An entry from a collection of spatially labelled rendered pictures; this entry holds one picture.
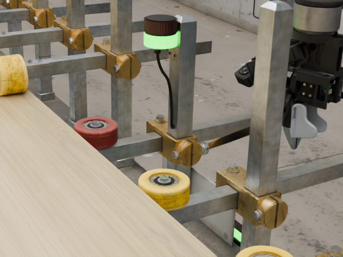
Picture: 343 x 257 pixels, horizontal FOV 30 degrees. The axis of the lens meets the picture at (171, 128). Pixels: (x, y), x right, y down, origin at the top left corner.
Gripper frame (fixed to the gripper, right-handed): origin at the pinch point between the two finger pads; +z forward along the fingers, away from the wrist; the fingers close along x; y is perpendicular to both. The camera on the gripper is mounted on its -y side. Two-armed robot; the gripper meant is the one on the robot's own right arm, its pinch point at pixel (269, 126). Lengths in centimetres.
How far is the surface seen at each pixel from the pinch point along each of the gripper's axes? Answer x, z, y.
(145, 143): -1.5, -3.7, -32.1
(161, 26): -6.6, -27.7, -31.7
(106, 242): -36, -9, -56
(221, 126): -1.5, -3.5, -14.2
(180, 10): 430, 86, 243
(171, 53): -3.5, -21.5, -27.7
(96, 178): -19, -9, -50
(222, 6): 382, 74, 259
